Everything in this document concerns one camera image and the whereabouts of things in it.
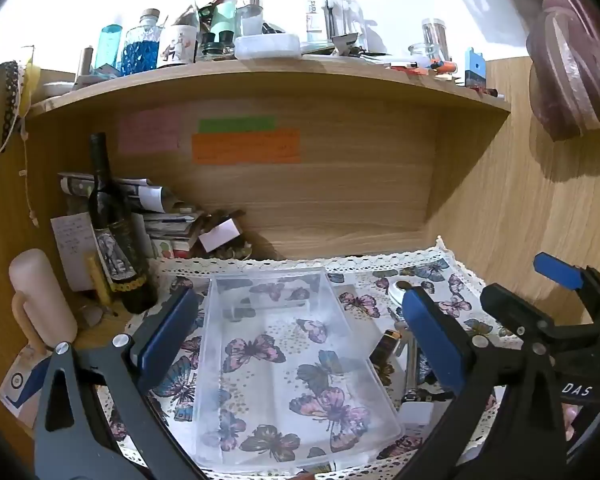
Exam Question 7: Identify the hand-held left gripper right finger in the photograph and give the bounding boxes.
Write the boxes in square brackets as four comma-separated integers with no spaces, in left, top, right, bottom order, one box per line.
[401,286,568,480]

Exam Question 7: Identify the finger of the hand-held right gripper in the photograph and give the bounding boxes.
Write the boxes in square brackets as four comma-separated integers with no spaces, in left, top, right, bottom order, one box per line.
[532,252,600,306]
[480,282,566,346]

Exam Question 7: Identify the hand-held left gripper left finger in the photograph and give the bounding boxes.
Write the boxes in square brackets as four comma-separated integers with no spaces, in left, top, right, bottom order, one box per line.
[34,285,201,480]

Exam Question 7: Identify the clear plastic box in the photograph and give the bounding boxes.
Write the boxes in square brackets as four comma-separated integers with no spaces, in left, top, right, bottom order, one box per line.
[192,267,406,473]

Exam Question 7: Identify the person's right hand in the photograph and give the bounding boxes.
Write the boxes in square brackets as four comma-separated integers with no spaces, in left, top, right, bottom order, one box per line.
[561,404,580,442]

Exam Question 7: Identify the black gold lighter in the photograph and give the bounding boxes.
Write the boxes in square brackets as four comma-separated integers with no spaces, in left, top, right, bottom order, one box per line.
[369,330,401,368]

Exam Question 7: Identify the butterfly print lace cloth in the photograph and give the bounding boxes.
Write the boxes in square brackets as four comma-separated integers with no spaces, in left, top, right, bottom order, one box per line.
[107,237,526,480]

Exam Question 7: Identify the yellow tube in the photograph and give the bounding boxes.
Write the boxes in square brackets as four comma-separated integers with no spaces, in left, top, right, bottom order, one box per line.
[87,255,112,307]

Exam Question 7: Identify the dark wine bottle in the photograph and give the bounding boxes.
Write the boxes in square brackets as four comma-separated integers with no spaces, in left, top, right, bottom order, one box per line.
[89,132,158,315]

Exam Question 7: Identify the stack of books and papers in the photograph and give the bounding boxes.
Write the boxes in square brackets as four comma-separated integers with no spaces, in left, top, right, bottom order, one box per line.
[57,172,253,261]

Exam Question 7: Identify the white paper card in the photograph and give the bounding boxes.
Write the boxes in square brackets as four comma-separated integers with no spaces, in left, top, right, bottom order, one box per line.
[199,221,241,253]

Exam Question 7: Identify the white handwritten note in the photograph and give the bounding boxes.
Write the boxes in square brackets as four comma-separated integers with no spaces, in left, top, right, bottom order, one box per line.
[50,212,101,292]

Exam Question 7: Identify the blue white paper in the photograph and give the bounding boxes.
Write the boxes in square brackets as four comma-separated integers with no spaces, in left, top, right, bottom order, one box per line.
[0,345,53,418]

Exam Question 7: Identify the brown striped curtain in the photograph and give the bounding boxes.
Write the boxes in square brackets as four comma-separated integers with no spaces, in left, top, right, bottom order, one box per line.
[445,0,600,142]

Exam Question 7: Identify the pink sticky note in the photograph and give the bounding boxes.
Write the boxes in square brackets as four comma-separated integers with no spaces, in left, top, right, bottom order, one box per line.
[117,109,183,155]

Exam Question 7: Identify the orange sticky note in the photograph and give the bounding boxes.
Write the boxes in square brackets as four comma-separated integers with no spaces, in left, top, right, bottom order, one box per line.
[191,129,301,165]

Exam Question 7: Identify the blue box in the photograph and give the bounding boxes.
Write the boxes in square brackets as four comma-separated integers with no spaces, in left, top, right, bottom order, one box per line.
[464,47,486,88]

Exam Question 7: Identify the green sticky note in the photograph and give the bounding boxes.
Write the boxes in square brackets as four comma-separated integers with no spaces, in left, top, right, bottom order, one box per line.
[198,116,277,133]

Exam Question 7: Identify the clear cylinder jar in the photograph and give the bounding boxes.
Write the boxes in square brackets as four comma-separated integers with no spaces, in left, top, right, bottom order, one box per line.
[421,18,451,61]

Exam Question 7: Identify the blue bead glass bottle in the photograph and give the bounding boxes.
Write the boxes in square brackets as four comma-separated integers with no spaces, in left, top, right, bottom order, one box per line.
[121,8,162,77]

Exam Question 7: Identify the lace ribbon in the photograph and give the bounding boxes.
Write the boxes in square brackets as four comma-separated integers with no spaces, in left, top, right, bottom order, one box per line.
[0,60,21,156]

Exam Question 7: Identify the white label corked bottle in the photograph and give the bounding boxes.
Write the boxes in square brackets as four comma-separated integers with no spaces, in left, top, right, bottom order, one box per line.
[156,0,202,68]

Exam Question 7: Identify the teal bottle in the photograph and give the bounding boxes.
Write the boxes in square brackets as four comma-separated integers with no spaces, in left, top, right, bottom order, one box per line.
[95,24,123,71]

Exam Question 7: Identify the black binoculars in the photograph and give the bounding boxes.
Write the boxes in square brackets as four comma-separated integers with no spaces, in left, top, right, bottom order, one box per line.
[200,30,237,61]

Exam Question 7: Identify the white flat box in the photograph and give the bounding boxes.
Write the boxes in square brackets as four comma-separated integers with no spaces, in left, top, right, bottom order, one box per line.
[235,34,302,60]

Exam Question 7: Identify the green spray bottle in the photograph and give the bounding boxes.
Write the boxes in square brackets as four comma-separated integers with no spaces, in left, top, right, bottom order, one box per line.
[211,0,241,43]

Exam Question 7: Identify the small clear jar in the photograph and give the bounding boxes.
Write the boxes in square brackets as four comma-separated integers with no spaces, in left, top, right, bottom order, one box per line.
[237,0,265,37]

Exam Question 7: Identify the large clear glass jar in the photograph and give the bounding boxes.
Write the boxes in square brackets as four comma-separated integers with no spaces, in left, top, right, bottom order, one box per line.
[307,0,368,43]

